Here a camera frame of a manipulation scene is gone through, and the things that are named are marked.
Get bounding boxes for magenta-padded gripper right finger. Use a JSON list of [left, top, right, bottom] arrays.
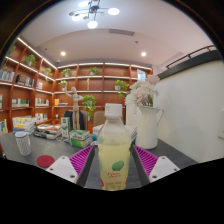
[[129, 144, 181, 187]]

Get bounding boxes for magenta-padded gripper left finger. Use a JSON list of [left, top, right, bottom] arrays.
[[45, 144, 98, 188]]

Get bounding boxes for clear bottle with yellow drink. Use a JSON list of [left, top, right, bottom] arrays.
[[97, 103, 132, 192]]

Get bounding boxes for flat round red coaster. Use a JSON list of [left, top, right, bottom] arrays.
[[36, 154, 56, 169]]

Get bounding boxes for green and white box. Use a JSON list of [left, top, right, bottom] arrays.
[[69, 129, 93, 149]]

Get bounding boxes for tall green and white carton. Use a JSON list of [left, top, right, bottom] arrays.
[[60, 116, 72, 139]]

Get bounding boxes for dark stack of books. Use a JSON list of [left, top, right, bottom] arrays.
[[33, 123, 63, 140]]

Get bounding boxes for white pitcher vase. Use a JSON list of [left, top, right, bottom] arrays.
[[134, 105, 165, 150]]

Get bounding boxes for white cup with triangle pattern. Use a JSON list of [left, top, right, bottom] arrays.
[[14, 131, 32, 157]]

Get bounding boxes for tan chair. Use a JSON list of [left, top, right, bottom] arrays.
[[92, 110, 107, 128]]

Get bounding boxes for wooden artist mannequin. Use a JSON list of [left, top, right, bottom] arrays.
[[64, 86, 84, 131]]

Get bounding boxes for wooden shelf unit with books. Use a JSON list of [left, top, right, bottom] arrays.
[[0, 36, 154, 134]]

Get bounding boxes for ceiling air vent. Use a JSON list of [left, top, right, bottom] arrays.
[[109, 28, 135, 37]]

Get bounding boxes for ceiling lamp with round lights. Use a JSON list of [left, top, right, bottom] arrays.
[[68, 0, 121, 30]]

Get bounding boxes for white wall switch plate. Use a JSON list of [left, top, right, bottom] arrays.
[[218, 109, 224, 139]]

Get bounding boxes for black ceiling track rail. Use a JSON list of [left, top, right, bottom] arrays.
[[165, 44, 218, 69]]

